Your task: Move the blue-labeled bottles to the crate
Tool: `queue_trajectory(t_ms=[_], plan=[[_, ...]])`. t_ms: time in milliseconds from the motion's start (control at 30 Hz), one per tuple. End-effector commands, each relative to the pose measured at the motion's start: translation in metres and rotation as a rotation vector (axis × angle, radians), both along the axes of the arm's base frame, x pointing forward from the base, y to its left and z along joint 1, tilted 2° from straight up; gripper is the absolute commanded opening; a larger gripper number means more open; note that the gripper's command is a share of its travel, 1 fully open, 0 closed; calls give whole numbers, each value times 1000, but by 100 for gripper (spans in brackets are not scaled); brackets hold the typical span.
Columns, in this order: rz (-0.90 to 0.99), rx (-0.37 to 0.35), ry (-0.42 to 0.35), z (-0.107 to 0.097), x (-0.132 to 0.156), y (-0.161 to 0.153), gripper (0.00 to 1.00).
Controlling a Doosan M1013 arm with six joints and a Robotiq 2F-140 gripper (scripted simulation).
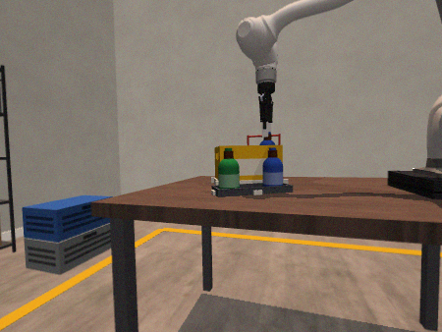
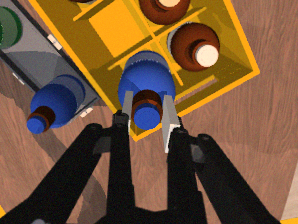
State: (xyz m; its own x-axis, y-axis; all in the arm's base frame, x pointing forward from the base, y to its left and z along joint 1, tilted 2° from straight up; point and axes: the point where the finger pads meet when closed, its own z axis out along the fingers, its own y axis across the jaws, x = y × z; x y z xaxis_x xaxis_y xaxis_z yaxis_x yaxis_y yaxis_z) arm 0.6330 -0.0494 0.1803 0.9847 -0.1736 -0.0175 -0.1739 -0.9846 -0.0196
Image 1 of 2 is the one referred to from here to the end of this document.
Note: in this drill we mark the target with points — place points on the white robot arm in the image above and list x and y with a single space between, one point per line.
258 41

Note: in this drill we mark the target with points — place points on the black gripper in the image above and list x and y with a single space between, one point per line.
265 101

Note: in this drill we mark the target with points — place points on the blue bottle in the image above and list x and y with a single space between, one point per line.
267 140
272 169

